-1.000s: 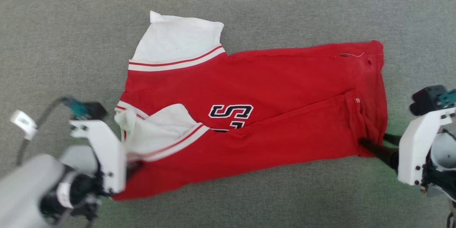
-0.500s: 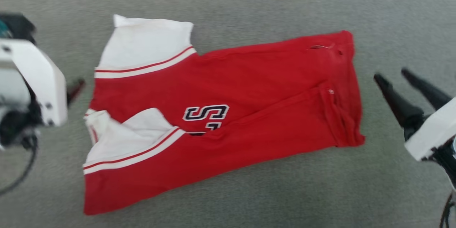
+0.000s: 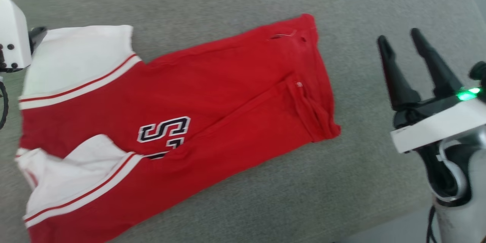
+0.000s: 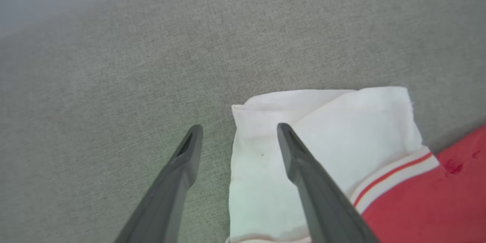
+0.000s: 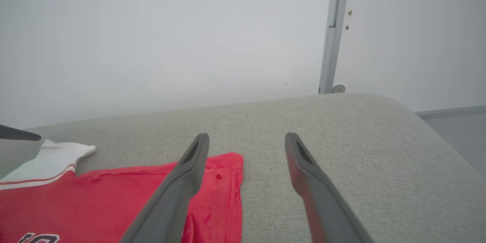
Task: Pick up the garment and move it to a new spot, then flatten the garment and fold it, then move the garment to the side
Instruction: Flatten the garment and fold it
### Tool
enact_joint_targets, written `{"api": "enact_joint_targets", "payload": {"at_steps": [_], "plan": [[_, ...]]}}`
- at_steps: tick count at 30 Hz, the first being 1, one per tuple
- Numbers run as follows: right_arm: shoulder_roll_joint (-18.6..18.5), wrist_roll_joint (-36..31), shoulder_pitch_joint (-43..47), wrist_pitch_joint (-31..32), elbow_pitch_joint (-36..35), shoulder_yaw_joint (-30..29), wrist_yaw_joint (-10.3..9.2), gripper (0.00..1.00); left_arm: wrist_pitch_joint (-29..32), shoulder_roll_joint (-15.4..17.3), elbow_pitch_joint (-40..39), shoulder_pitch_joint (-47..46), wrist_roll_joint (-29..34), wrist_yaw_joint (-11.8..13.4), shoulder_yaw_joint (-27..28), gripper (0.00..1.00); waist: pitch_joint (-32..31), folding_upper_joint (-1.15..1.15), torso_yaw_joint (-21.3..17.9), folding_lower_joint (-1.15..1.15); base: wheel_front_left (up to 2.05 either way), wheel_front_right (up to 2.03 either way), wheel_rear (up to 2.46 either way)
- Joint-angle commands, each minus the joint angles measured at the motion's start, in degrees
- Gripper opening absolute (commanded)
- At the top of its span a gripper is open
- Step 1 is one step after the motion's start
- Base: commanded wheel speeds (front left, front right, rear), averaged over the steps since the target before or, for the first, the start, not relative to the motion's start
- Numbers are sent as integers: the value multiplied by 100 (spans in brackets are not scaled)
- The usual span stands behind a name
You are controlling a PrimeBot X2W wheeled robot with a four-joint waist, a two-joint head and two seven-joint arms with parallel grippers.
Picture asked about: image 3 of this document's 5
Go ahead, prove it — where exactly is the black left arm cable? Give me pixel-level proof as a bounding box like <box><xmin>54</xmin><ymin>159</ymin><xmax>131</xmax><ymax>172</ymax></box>
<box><xmin>0</xmin><ymin>81</ymin><xmax>9</xmax><ymax>130</ymax></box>

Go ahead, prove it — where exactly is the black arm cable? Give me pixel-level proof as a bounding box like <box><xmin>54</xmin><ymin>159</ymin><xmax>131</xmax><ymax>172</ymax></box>
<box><xmin>426</xmin><ymin>205</ymin><xmax>438</xmax><ymax>243</ymax></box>
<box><xmin>0</xmin><ymin>81</ymin><xmax>9</xmax><ymax>130</ymax></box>

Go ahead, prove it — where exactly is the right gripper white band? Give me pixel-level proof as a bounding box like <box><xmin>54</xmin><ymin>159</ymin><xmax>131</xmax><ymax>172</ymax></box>
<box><xmin>377</xmin><ymin>28</ymin><xmax>486</xmax><ymax>155</ymax></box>

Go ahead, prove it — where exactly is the red and white basketball jersey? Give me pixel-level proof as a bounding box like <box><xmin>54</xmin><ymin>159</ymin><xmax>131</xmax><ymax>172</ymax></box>
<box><xmin>14</xmin><ymin>13</ymin><xmax>341</xmax><ymax>243</ymax></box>

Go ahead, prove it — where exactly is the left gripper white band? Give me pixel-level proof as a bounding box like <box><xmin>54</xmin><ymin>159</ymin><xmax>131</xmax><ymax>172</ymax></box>
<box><xmin>0</xmin><ymin>0</ymin><xmax>48</xmax><ymax>74</ymax></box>

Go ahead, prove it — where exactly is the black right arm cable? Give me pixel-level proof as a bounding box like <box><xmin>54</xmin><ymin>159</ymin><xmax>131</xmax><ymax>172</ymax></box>
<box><xmin>426</xmin><ymin>205</ymin><xmax>438</xmax><ymax>243</ymax></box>

